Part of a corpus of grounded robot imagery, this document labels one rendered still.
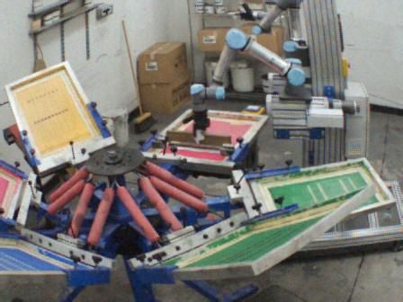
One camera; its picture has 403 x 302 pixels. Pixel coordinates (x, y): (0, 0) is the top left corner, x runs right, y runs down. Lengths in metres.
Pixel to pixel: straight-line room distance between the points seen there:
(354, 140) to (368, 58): 3.09
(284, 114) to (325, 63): 0.49
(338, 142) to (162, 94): 3.37
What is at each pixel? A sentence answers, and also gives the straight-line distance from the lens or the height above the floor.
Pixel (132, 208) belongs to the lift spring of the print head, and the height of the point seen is 1.20.
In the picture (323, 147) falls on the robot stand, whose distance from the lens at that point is 3.74.
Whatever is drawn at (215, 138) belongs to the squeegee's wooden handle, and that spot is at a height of 1.03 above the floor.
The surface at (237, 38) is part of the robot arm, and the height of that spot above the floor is 1.68.
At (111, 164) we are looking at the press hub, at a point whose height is 1.31.
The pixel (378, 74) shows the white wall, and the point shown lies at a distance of 6.70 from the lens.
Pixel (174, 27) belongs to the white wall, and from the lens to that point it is 7.35.
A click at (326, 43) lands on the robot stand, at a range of 3.49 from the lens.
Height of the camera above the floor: 2.38
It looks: 25 degrees down
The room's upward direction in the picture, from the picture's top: 5 degrees counter-clockwise
